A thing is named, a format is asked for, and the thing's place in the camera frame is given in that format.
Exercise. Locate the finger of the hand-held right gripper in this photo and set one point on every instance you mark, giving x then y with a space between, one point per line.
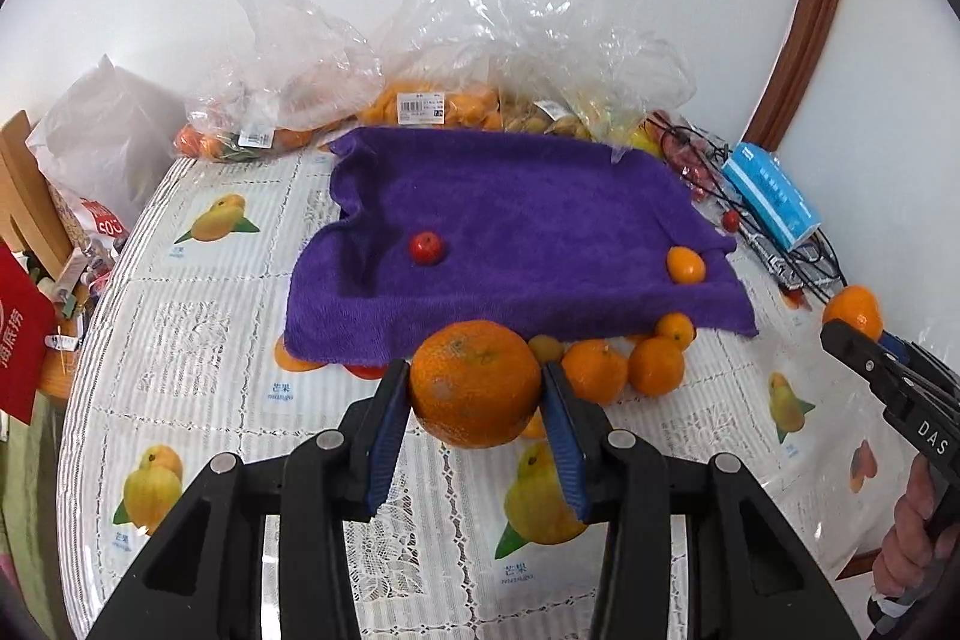
896 344
855 351

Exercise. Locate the person's right hand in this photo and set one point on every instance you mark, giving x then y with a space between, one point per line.
911 535

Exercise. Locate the small red fruit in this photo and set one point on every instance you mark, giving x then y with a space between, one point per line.
427 248
729 221

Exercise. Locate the purple towel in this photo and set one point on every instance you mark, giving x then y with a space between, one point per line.
525 212

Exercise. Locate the blue tissue pack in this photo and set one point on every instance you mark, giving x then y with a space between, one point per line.
772 197

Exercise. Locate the clear bag of tangerines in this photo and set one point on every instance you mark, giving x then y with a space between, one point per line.
277 85

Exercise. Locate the oval kumquat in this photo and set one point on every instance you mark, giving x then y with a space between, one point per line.
686 266

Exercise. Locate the black and silver packet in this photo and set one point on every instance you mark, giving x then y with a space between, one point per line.
780 269

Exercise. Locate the clear bag of longans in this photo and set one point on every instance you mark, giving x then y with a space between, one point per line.
536 111

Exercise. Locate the small round kumquat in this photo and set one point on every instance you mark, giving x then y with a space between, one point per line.
675 329

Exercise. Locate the white plastic bag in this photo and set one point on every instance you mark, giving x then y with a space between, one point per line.
105 138

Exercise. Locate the fruit printed lace tablecloth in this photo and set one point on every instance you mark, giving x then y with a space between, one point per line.
195 325

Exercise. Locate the brown-green kiwi fruit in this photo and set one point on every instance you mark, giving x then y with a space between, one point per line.
546 349

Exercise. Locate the red packet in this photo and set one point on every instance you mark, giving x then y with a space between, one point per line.
21 332

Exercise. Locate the mandarin orange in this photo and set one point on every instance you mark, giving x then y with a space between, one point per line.
595 374
855 310
656 367

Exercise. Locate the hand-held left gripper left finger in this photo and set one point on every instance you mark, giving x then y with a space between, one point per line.
386 441

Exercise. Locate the bag of small red fruit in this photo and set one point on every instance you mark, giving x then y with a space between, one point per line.
686 164

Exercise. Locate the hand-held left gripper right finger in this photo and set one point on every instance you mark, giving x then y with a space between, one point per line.
564 441

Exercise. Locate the large orange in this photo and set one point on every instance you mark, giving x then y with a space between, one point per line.
474 385

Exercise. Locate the clear bag of kumquats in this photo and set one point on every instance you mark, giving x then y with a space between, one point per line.
442 85

